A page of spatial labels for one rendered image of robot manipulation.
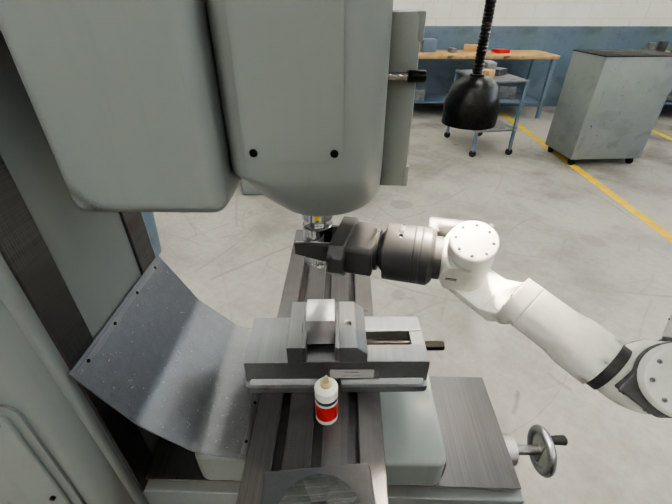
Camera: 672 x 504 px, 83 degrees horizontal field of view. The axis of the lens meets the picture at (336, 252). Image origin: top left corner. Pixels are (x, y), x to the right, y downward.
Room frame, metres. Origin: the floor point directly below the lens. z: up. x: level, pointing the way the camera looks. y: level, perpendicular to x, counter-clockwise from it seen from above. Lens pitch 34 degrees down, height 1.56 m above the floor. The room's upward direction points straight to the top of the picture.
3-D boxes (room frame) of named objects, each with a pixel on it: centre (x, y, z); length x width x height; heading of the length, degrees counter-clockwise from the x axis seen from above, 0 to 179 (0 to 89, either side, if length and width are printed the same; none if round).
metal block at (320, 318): (0.53, 0.03, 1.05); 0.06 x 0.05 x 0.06; 1
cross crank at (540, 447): (0.51, -0.47, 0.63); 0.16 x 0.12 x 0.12; 89
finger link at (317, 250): (0.49, 0.04, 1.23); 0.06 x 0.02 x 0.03; 75
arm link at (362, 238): (0.50, -0.06, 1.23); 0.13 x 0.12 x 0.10; 165
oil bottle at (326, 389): (0.41, 0.02, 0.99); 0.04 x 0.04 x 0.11
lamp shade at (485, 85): (0.54, -0.18, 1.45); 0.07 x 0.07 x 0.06
